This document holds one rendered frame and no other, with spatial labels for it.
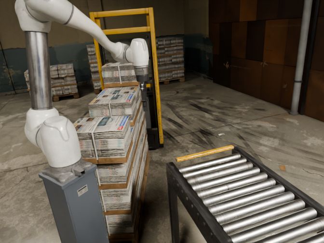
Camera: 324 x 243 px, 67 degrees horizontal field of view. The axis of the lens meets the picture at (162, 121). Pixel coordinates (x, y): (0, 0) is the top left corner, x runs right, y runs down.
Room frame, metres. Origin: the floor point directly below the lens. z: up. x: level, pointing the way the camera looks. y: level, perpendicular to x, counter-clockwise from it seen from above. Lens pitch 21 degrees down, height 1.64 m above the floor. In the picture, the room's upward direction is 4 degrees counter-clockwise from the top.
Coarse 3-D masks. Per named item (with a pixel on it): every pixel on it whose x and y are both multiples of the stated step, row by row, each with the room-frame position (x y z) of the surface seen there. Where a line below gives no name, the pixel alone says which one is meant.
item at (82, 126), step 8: (80, 120) 1.64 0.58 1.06; (88, 120) 1.62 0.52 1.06; (96, 120) 1.61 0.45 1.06; (80, 128) 1.47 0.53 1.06; (88, 128) 1.47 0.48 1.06; (80, 136) 1.41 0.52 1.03; (88, 136) 1.40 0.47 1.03; (80, 144) 1.40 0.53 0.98; (88, 144) 1.40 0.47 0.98; (88, 152) 1.40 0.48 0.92
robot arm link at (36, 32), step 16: (16, 0) 1.27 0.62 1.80; (32, 16) 1.20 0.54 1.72; (32, 32) 1.23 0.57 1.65; (48, 32) 1.29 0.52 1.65; (32, 48) 1.22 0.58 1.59; (48, 48) 1.28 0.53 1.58; (32, 64) 1.21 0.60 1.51; (48, 64) 1.26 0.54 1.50; (32, 80) 1.21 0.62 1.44; (48, 80) 1.24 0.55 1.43; (32, 96) 1.20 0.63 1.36; (48, 96) 1.22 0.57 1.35; (32, 112) 1.17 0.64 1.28; (48, 112) 1.19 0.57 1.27; (32, 128) 1.14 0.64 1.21
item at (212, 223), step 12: (168, 168) 1.35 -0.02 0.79; (168, 180) 1.37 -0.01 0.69; (180, 180) 1.20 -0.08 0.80; (180, 192) 1.16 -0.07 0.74; (192, 192) 1.08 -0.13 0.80; (192, 204) 1.00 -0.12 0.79; (204, 204) 0.98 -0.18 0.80; (192, 216) 1.01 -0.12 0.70; (204, 216) 0.90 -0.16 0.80; (204, 228) 0.88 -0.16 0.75; (216, 228) 0.82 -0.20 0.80; (216, 240) 0.78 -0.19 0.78; (228, 240) 0.76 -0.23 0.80
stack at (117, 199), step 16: (128, 160) 1.58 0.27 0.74; (144, 160) 2.37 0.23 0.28; (96, 176) 1.44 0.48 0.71; (112, 176) 1.43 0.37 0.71; (144, 176) 2.26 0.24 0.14; (112, 192) 1.44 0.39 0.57; (128, 192) 1.45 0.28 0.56; (144, 192) 2.14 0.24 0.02; (112, 208) 1.44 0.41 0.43; (128, 208) 1.44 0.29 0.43; (112, 224) 1.44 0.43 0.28; (128, 224) 1.44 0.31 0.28; (112, 240) 1.44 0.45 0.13; (128, 240) 1.44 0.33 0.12
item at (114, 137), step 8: (112, 120) 1.58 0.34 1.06; (120, 120) 1.57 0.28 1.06; (128, 120) 1.59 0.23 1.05; (104, 128) 1.44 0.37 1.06; (112, 128) 1.43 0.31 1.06; (120, 128) 1.42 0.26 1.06; (128, 128) 1.57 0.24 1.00; (104, 136) 1.40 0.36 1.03; (112, 136) 1.39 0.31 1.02; (120, 136) 1.39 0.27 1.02; (128, 136) 1.56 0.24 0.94; (104, 144) 1.39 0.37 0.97; (112, 144) 1.39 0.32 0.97; (120, 144) 1.38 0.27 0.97; (128, 144) 1.53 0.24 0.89; (104, 152) 1.39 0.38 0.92; (112, 152) 1.39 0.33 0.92; (120, 152) 1.38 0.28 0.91
